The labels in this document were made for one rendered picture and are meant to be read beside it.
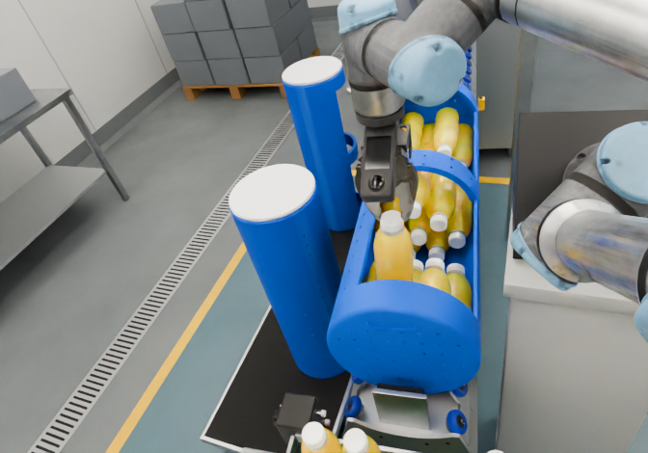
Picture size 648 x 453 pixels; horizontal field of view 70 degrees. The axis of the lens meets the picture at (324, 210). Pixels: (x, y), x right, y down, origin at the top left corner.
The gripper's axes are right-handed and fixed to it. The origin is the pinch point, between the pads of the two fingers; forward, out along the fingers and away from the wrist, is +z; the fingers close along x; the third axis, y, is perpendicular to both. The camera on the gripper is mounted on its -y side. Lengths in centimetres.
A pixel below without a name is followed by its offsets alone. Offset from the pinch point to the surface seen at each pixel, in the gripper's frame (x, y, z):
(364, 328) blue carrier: 5.1, -11.4, 16.5
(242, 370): 81, 30, 119
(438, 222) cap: -5.8, 22.2, 21.7
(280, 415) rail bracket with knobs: 22.7, -21.8, 33.7
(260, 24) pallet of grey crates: 157, 311, 67
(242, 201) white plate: 54, 39, 31
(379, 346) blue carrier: 3.0, -11.4, 21.9
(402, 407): -0.9, -17.0, 32.9
